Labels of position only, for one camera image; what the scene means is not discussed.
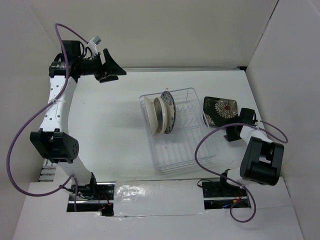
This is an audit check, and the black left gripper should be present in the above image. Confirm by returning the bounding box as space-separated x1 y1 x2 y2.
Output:
76 48 126 84

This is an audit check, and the silver taped front panel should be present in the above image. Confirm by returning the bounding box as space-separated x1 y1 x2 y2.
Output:
113 179 205 217

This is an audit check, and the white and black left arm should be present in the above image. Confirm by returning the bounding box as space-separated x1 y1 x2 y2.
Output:
30 48 126 200

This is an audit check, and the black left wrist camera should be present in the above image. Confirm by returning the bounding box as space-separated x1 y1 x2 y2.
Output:
62 40 84 62

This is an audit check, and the blue and white patterned plate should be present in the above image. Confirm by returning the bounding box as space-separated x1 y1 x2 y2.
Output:
160 90 176 134

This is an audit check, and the orange rimmed petal pattern plate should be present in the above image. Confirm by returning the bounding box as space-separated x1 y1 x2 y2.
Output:
143 96 159 135

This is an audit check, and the white wire dish rack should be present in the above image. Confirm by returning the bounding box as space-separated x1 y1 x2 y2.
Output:
139 87 211 172

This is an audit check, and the dark square patterned plate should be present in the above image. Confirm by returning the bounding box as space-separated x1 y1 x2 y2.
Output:
203 96 238 127

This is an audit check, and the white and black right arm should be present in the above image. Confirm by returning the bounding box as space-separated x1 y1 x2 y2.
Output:
218 108 284 196

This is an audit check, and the cream plate with blue centre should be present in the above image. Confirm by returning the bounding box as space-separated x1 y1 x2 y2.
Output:
153 97 170 134

